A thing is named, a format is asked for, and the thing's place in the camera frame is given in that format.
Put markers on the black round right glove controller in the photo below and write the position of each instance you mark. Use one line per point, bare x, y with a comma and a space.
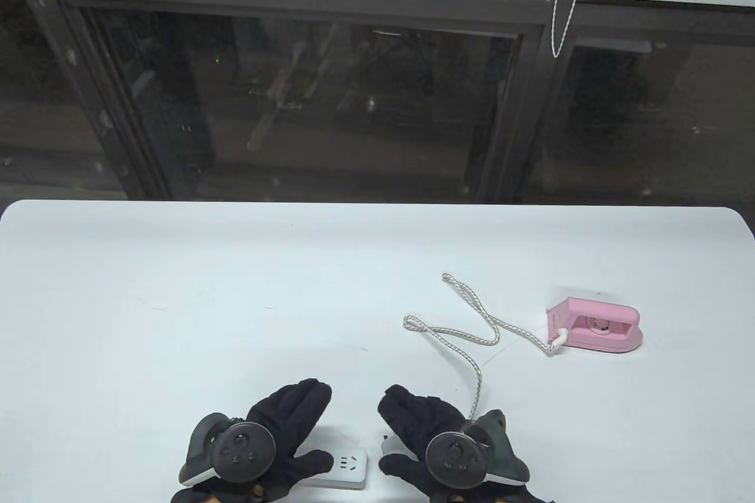
457, 459

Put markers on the person's right hand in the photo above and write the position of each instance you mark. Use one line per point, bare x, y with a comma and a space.
416, 414

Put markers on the white power plug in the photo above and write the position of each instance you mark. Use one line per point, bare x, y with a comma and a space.
387, 445

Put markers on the white power strip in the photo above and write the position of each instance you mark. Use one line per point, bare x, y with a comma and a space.
348, 467

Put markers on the black round left glove controller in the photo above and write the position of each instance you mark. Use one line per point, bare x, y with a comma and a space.
239, 450

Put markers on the black round glove controller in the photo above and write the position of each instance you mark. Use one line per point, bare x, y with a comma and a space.
457, 459
239, 450

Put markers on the pink mini travel iron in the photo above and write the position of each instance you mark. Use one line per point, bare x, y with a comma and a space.
596, 329

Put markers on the person's right thumb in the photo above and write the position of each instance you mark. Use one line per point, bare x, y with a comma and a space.
401, 463

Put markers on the person's left hand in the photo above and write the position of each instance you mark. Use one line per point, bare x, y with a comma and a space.
283, 414

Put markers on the person's left thumb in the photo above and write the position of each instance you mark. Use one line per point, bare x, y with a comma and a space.
312, 460

